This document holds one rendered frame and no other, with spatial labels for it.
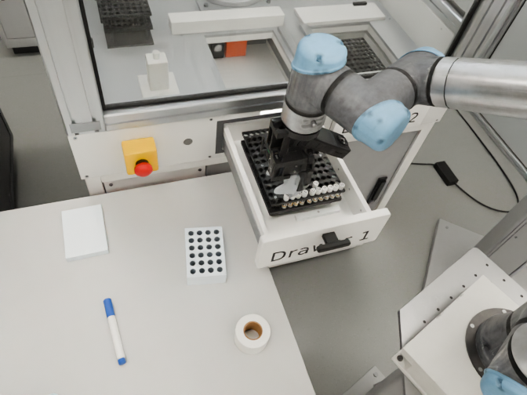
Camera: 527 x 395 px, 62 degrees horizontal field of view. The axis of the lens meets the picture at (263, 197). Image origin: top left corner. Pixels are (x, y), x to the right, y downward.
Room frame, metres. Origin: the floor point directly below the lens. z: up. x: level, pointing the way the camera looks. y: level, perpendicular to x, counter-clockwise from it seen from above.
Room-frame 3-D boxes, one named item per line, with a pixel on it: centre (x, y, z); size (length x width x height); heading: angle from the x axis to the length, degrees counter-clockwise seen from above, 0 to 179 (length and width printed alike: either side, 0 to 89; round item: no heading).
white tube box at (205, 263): (0.48, 0.10, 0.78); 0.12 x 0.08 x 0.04; 18
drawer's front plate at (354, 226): (0.52, -0.14, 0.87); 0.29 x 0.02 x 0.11; 118
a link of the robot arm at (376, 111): (0.53, -0.13, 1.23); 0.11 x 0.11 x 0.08; 55
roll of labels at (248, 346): (0.32, -0.03, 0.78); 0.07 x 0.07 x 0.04
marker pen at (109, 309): (0.28, 0.23, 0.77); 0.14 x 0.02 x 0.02; 33
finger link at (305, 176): (0.56, -0.06, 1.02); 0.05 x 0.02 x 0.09; 28
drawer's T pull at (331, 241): (0.50, -0.15, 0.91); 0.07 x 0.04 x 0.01; 118
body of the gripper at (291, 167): (0.57, -0.03, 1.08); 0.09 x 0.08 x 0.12; 118
